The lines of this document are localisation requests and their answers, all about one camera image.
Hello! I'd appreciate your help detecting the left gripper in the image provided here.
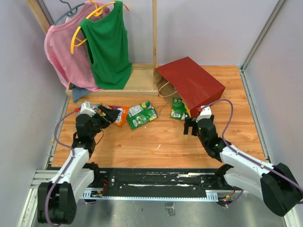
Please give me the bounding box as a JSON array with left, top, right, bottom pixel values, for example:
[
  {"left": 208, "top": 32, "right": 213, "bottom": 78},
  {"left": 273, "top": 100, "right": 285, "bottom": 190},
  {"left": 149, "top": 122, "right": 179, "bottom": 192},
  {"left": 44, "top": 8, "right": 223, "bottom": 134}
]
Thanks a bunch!
[{"left": 89, "top": 105, "right": 120, "bottom": 138}]

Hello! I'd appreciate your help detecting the orange Fox's fruits candy bag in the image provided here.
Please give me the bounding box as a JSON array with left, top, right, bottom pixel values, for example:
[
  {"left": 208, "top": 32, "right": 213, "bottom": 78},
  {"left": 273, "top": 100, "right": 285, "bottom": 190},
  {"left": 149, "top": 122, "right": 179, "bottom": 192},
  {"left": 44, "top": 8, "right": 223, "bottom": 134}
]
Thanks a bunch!
[{"left": 102, "top": 104, "right": 129, "bottom": 127}]

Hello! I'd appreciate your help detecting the green Fox's spring tea bag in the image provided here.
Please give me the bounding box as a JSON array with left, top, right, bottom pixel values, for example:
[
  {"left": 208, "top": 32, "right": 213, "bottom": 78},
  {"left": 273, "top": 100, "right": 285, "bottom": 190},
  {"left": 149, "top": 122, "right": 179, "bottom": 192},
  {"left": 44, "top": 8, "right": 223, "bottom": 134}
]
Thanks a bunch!
[{"left": 126, "top": 100, "right": 158, "bottom": 130}]

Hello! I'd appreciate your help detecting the red paper bag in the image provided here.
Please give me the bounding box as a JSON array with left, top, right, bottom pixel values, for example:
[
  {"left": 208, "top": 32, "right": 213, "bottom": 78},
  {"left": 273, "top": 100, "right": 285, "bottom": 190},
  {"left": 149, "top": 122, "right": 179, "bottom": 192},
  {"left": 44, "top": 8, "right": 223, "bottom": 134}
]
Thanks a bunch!
[{"left": 155, "top": 57, "right": 225, "bottom": 117}]

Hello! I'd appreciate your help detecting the teal Fox's candy bag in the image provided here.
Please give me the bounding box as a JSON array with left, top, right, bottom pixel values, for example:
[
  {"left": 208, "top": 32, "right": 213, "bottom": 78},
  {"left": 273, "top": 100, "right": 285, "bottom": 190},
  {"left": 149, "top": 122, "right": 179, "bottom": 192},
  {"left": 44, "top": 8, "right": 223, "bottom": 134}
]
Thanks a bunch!
[{"left": 90, "top": 104, "right": 101, "bottom": 113}]

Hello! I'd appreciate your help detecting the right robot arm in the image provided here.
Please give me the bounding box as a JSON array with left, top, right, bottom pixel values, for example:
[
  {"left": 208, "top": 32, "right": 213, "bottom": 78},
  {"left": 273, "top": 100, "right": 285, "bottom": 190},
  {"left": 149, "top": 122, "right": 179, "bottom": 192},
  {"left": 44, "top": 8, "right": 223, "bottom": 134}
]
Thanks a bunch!
[{"left": 183, "top": 115, "right": 303, "bottom": 217}]

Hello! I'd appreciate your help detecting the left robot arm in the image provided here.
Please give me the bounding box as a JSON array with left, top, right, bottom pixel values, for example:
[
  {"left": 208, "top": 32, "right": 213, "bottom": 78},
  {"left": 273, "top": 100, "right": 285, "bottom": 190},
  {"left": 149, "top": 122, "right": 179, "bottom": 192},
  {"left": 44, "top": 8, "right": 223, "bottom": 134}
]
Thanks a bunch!
[{"left": 37, "top": 101, "right": 120, "bottom": 227}]

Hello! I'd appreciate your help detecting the yellow M&M's bag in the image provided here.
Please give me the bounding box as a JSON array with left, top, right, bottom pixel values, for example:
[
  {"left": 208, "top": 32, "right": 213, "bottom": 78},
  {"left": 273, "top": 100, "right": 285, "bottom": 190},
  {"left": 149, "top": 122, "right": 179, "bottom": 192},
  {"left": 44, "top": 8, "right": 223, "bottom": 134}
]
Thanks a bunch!
[{"left": 185, "top": 106, "right": 191, "bottom": 117}]

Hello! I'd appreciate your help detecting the green candy bag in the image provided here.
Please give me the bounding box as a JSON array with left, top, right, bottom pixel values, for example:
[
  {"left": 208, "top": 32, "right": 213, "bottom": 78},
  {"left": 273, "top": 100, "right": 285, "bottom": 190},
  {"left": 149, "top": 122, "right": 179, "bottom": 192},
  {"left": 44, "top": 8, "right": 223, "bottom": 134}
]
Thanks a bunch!
[{"left": 170, "top": 97, "right": 186, "bottom": 121}]

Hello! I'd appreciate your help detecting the wooden clothes rack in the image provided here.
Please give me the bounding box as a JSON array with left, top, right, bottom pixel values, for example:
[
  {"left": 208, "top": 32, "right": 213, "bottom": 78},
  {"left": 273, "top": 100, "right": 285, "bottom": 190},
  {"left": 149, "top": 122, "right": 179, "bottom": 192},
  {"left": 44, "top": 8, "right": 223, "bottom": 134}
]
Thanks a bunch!
[{"left": 27, "top": 0, "right": 158, "bottom": 98}]

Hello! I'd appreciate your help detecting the green tank top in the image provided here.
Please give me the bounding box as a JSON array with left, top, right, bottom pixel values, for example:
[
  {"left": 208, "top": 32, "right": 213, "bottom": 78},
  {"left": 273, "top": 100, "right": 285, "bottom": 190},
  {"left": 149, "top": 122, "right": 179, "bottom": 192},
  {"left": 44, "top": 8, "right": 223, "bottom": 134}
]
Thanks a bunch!
[{"left": 80, "top": 1, "right": 132, "bottom": 90}]

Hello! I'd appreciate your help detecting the pink shirt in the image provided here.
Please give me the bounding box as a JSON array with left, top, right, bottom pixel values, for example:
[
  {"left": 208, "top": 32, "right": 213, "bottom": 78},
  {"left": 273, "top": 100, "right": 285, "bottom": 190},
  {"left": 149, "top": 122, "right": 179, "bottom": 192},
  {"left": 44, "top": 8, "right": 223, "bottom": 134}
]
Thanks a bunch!
[{"left": 44, "top": 1, "right": 101, "bottom": 92}]

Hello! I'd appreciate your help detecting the yellow hanger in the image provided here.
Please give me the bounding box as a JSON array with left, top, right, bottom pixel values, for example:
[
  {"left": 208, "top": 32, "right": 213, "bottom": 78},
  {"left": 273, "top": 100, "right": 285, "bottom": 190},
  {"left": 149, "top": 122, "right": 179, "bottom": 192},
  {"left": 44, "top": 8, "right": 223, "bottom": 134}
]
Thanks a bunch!
[{"left": 70, "top": 0, "right": 130, "bottom": 54}]

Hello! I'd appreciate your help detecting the teal hanger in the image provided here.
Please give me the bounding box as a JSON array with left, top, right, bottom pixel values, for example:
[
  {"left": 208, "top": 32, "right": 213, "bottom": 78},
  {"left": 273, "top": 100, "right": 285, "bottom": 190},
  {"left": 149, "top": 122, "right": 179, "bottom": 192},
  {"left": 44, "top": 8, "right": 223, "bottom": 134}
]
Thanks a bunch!
[{"left": 53, "top": 0, "right": 85, "bottom": 26}]

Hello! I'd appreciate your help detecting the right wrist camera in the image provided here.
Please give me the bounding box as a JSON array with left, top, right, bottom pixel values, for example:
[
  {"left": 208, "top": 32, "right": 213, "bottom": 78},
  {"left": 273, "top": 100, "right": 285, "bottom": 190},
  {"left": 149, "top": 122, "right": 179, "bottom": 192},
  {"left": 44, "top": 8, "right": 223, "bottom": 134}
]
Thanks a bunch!
[{"left": 196, "top": 106, "right": 212, "bottom": 121}]

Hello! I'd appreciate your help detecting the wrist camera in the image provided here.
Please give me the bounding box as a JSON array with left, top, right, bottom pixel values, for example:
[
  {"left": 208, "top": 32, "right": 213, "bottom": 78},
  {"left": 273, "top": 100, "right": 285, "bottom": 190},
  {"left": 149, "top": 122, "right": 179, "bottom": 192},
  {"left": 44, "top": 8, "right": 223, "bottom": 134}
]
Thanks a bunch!
[
  {"left": 75, "top": 101, "right": 96, "bottom": 117},
  {"left": 196, "top": 106, "right": 212, "bottom": 121}
]

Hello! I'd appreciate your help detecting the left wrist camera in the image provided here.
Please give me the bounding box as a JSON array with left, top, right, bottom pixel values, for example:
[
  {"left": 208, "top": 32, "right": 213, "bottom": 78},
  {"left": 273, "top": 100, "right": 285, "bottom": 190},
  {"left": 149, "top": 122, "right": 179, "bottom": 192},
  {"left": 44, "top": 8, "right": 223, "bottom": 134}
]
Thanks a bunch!
[{"left": 75, "top": 101, "right": 96, "bottom": 117}]

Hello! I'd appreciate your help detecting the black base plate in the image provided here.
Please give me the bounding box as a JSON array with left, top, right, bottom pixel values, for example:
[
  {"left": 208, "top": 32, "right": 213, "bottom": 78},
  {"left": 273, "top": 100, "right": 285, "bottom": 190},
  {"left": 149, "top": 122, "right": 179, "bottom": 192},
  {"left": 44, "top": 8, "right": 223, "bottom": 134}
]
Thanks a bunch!
[{"left": 82, "top": 168, "right": 233, "bottom": 201}]

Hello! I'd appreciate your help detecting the aluminium rail frame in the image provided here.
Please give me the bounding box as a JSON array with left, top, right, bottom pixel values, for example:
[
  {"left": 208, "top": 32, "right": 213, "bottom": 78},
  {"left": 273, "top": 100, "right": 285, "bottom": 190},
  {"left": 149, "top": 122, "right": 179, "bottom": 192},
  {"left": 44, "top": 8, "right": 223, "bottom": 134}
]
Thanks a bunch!
[{"left": 18, "top": 0, "right": 286, "bottom": 227}]

